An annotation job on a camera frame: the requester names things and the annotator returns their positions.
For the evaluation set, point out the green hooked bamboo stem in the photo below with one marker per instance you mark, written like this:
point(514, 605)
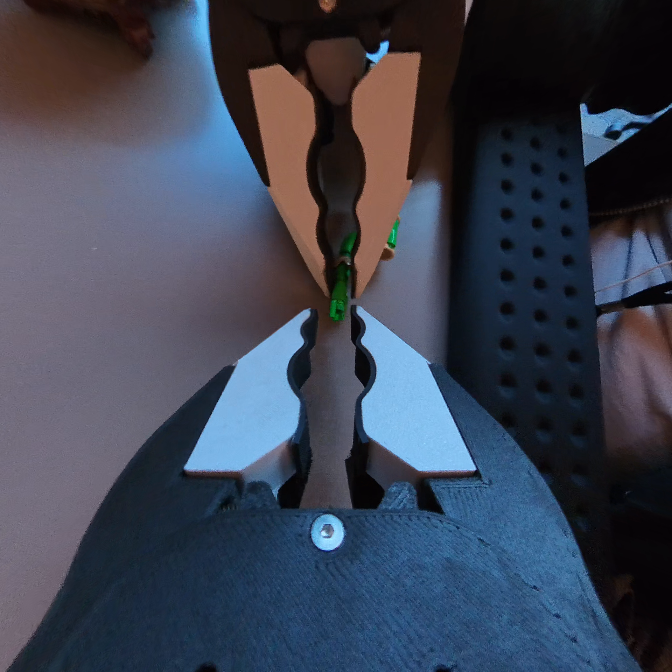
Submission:
point(341, 275)

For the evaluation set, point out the person's grey shirt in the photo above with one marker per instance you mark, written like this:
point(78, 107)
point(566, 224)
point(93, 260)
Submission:
point(635, 367)

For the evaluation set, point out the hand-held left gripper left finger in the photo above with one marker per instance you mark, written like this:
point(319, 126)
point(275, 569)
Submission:
point(246, 414)

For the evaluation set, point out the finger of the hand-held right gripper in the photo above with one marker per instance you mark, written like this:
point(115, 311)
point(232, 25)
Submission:
point(386, 157)
point(283, 157)

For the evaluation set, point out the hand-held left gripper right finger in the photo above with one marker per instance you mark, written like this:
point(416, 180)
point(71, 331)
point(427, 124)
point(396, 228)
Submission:
point(414, 414)

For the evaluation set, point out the black perforated armrest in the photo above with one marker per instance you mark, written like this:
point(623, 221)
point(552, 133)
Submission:
point(525, 262)

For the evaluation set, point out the grey desk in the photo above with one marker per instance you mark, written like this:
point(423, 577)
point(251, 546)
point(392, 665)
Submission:
point(131, 262)

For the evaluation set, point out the brown brick-built pot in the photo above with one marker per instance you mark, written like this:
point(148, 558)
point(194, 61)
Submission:
point(120, 26)

